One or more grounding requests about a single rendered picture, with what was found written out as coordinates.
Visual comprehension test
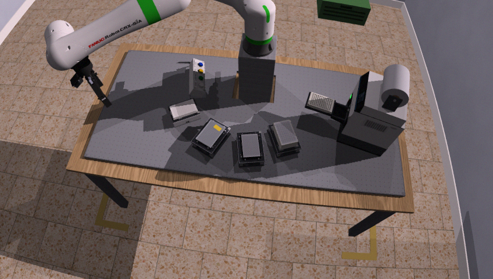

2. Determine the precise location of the grey button panel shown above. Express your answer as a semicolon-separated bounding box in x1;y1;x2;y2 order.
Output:
179;58;206;99

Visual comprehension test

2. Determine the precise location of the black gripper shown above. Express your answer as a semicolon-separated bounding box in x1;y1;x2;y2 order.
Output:
74;59;112;108

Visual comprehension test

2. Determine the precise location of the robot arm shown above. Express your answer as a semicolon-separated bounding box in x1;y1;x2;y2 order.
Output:
44;0;276;71

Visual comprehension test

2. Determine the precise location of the grey cylinder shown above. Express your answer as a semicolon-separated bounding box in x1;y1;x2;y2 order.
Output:
381;64;410;108

